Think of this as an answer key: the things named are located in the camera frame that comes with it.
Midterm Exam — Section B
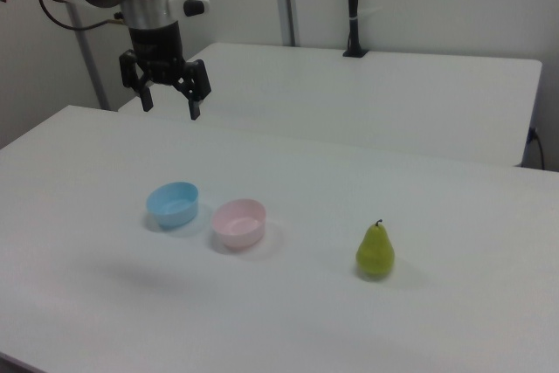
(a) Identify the black clamped camera pole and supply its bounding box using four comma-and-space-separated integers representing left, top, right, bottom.
342, 0, 370, 59

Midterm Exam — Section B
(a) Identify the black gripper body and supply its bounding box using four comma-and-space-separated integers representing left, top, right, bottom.
127, 21, 194, 86

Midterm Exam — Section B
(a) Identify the blue plastic bowl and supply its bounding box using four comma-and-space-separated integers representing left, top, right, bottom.
145, 181, 200, 230

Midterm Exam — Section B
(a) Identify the pink plastic bowl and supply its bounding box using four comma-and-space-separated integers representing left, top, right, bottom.
211, 198, 267, 249

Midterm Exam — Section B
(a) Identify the black cable at table end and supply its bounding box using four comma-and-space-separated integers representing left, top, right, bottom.
527, 125, 547, 171

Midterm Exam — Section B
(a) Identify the white side table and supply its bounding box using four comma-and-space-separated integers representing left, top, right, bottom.
116, 42, 544, 169

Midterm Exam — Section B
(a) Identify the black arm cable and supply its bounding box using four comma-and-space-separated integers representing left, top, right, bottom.
38, 0, 124, 32

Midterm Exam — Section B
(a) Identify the green pear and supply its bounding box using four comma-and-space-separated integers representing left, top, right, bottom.
355, 218, 397, 280

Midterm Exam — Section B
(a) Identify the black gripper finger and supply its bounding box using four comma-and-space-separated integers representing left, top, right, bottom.
119, 50, 155, 113
174, 59, 213, 121

